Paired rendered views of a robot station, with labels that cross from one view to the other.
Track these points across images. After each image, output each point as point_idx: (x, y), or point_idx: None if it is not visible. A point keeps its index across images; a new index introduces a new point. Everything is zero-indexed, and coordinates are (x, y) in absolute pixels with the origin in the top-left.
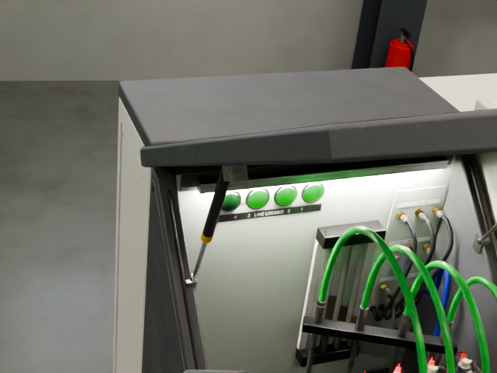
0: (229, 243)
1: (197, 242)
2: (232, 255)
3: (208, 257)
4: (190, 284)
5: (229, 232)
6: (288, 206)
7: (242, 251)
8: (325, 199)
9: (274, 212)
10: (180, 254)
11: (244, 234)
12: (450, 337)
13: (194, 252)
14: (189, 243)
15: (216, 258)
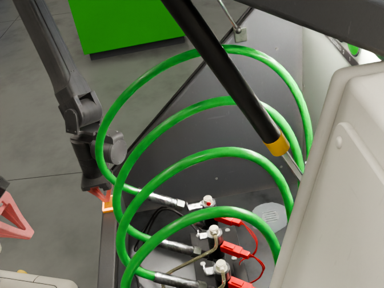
0: (320, 55)
1: (310, 37)
2: (321, 72)
3: (313, 60)
4: (233, 28)
5: (320, 43)
6: (344, 45)
7: (324, 72)
8: (363, 62)
9: (337, 45)
10: (251, 8)
11: (325, 54)
12: (131, 156)
13: (308, 47)
14: (307, 35)
15: (316, 65)
